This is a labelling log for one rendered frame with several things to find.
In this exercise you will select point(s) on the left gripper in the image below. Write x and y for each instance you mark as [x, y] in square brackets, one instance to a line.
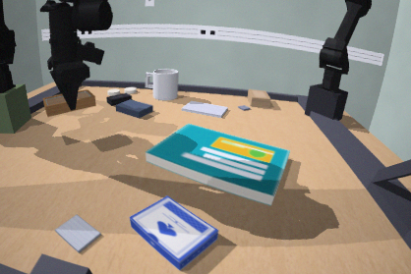
[63, 51]

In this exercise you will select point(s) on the white mug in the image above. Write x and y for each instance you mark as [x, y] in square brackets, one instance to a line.
[165, 84]

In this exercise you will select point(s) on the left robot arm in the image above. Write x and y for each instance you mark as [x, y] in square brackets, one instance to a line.
[87, 15]

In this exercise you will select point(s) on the wooden ball-in-hole puzzle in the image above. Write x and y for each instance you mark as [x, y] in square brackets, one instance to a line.
[55, 105]

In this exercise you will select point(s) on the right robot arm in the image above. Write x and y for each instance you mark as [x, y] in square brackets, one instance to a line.
[334, 52]

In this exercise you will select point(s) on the tan wooden block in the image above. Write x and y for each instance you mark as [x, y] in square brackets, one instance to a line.
[259, 98]

